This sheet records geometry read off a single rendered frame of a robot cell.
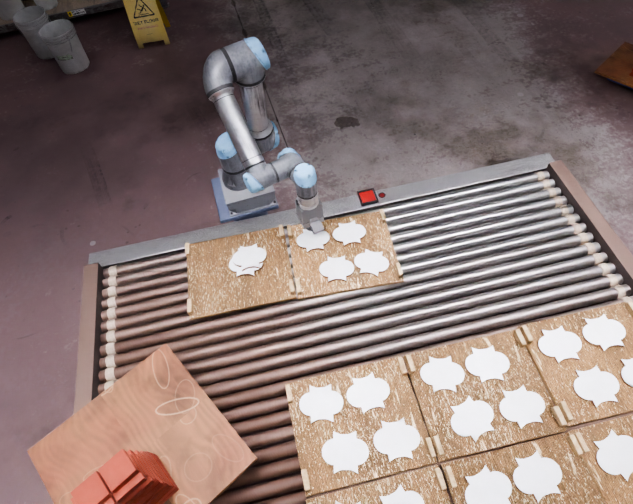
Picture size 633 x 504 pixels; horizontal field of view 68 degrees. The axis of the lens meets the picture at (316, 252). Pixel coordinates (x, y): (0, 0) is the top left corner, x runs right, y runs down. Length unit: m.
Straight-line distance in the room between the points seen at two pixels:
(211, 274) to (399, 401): 0.86
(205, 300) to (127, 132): 2.57
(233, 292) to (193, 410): 0.49
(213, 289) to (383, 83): 2.80
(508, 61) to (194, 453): 3.95
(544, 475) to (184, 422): 1.08
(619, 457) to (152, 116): 3.79
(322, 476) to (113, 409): 0.68
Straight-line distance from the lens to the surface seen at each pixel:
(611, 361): 1.88
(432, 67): 4.42
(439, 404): 1.65
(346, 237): 1.91
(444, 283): 1.86
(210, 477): 1.53
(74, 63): 5.07
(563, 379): 1.79
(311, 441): 1.60
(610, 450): 1.76
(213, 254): 1.96
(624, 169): 3.91
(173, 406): 1.61
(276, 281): 1.83
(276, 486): 1.61
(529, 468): 1.65
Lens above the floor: 2.49
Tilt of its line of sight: 56 degrees down
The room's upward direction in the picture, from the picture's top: 7 degrees counter-clockwise
